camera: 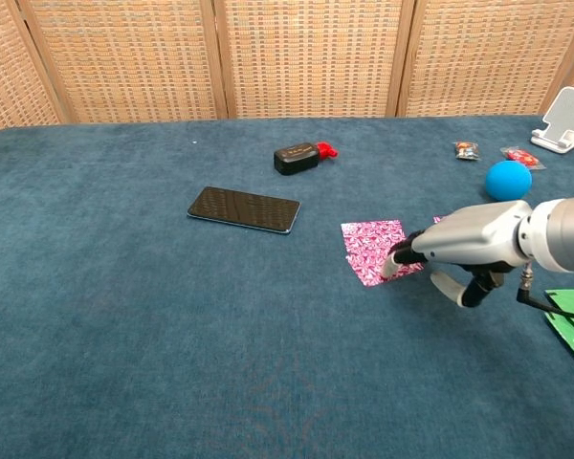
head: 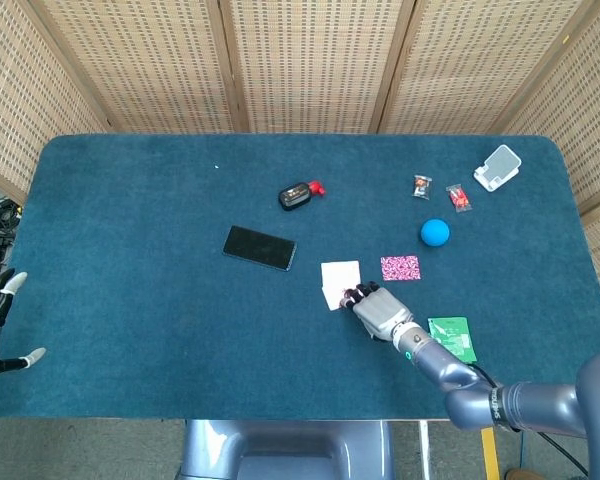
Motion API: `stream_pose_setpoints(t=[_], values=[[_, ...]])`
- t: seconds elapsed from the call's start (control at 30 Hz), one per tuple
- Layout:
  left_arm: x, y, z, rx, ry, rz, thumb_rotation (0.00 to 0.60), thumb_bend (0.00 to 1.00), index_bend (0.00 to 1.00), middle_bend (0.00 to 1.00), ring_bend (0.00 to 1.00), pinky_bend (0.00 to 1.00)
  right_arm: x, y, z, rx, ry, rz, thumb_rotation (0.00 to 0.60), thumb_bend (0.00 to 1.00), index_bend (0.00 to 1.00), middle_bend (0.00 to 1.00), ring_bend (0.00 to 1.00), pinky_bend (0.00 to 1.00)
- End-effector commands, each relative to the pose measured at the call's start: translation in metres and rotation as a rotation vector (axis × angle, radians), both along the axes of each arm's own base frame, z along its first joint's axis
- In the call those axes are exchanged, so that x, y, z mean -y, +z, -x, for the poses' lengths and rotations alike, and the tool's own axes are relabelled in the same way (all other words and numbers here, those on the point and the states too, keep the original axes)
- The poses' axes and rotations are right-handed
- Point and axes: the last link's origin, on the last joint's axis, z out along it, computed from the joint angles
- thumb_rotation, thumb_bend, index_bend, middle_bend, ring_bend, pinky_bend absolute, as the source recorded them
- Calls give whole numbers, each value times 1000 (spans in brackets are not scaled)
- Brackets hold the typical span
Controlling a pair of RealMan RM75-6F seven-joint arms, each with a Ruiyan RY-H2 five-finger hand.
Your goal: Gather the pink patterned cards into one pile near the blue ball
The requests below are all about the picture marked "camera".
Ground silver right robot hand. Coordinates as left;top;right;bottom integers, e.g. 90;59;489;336
381;199;533;309

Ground pink patterned card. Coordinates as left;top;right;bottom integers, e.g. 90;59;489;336
341;215;449;287

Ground blue ball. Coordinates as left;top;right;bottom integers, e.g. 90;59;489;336
484;160;533;202

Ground dark orange candy packet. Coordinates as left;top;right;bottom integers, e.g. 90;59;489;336
453;141;481;162

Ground red candy packet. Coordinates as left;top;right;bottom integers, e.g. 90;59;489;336
499;146;547;170

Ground white phone stand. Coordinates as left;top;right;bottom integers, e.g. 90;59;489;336
530;86;574;155

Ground black bottle with red cap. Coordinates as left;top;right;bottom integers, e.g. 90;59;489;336
273;141;340;176

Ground black smartphone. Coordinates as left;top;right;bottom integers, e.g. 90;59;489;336
187;186;301;235

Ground blue table cover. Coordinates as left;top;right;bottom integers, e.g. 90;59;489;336
0;114;574;459

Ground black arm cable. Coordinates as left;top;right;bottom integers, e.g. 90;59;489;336
515;265;574;320

